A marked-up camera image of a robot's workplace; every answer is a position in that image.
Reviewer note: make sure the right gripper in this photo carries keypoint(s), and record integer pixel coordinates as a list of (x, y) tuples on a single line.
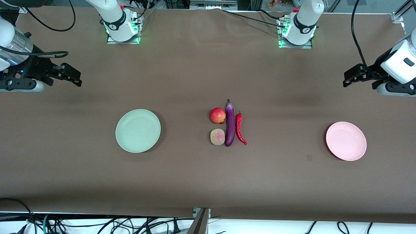
[(39, 66)]

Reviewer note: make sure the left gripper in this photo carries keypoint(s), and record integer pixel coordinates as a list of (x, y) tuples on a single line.
[(370, 73)]

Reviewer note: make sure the red chili pepper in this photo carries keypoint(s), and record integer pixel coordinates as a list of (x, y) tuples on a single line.
[(239, 126)]

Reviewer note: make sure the purple eggplant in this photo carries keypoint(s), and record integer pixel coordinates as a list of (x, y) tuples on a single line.
[(230, 126)]

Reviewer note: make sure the red apple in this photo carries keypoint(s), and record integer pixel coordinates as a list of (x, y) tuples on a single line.
[(217, 115)]

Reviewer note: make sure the green pink peach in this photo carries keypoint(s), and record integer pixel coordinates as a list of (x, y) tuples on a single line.
[(217, 136)]

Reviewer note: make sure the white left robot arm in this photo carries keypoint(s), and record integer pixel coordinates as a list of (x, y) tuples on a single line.
[(305, 19)]

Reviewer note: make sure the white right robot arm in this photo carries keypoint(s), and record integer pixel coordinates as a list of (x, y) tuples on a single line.
[(113, 16)]

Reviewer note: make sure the pink round plate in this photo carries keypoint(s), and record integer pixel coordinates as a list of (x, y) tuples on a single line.
[(346, 141)]

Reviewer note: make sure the light green round plate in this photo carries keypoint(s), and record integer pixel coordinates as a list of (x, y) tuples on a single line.
[(138, 130)]

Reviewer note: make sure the grey box behind table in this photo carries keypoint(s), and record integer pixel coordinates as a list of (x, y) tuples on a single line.
[(213, 5)]

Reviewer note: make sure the brown table cover sheet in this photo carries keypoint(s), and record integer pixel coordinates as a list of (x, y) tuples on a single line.
[(208, 182)]

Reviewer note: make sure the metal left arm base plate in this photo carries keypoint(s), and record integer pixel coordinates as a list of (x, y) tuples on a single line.
[(295, 47)]

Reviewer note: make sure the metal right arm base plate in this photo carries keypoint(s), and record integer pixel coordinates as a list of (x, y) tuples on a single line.
[(123, 42)]

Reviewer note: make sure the grey camera stand post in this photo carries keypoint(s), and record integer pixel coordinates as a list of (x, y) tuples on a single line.
[(200, 224)]

